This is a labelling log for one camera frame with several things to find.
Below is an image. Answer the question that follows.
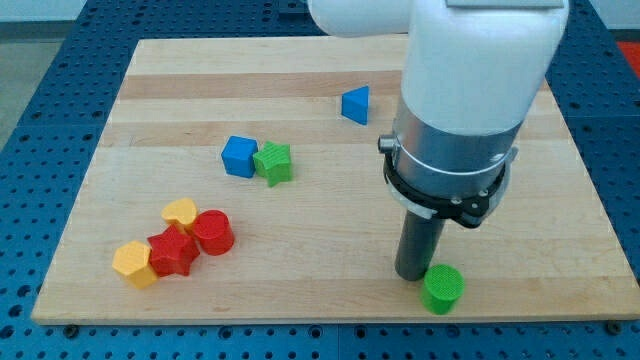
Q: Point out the silver wrist flange mount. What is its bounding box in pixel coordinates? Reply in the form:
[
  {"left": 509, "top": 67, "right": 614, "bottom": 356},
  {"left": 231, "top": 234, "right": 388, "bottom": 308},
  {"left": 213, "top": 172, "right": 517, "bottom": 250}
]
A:
[{"left": 378, "top": 101, "right": 519, "bottom": 228}]

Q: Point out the blue triangle block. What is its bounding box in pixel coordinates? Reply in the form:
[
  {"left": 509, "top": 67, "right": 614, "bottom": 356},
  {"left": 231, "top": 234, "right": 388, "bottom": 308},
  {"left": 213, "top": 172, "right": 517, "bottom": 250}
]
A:
[{"left": 341, "top": 86, "right": 370, "bottom": 125}]

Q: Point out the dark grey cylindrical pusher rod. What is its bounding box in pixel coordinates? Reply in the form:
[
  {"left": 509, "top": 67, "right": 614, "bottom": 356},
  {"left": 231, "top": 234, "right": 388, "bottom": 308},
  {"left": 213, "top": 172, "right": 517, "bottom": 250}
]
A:
[{"left": 394, "top": 210, "right": 445, "bottom": 281}]

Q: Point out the green star block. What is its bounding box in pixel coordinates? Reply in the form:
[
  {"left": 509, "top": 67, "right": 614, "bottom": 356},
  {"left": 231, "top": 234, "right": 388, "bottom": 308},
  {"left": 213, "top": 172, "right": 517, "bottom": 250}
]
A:
[{"left": 253, "top": 141, "right": 293, "bottom": 187}]

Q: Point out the blue perforated table plate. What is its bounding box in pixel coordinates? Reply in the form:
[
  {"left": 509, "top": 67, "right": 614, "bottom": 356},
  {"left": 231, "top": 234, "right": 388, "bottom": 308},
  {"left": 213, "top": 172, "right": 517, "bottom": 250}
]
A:
[{"left": 1, "top": 1, "right": 639, "bottom": 359}]

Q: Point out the yellow heart block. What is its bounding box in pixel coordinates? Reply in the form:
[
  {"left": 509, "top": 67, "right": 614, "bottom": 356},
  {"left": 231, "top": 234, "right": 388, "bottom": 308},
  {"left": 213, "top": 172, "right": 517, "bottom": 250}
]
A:
[{"left": 161, "top": 197, "right": 199, "bottom": 233}]

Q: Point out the yellow hexagon block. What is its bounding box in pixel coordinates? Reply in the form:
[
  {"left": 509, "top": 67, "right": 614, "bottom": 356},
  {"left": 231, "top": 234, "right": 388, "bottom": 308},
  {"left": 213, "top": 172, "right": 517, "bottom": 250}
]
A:
[{"left": 112, "top": 240, "right": 158, "bottom": 289}]

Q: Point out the green cylinder block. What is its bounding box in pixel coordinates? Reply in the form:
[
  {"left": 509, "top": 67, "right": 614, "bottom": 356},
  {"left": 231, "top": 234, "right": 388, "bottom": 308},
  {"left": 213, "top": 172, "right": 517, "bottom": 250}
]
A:
[{"left": 420, "top": 264, "right": 465, "bottom": 315}]

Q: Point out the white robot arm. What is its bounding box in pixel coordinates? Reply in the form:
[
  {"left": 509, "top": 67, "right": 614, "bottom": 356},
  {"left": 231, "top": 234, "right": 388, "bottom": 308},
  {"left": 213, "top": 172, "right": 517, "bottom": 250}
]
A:
[{"left": 308, "top": 0, "right": 570, "bottom": 281}]

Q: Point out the red cylinder block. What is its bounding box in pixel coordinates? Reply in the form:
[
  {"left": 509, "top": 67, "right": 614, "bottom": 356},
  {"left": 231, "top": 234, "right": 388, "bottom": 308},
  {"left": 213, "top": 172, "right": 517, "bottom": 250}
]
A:
[{"left": 192, "top": 210, "right": 235, "bottom": 256}]

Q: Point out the blue cube block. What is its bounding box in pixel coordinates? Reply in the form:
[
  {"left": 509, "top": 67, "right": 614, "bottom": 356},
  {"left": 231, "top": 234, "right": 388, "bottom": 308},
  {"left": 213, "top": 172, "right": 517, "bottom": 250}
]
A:
[{"left": 221, "top": 136, "right": 258, "bottom": 178}]

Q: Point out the red star block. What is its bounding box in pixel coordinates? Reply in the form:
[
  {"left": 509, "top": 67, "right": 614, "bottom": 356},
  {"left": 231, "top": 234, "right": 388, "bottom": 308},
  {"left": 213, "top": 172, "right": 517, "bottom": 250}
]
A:
[{"left": 147, "top": 225, "right": 200, "bottom": 277}]

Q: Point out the wooden board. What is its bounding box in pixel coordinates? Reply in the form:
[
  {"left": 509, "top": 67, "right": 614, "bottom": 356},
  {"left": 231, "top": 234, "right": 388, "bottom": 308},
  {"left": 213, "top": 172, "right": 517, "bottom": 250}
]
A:
[{"left": 32, "top": 35, "right": 639, "bottom": 325}]

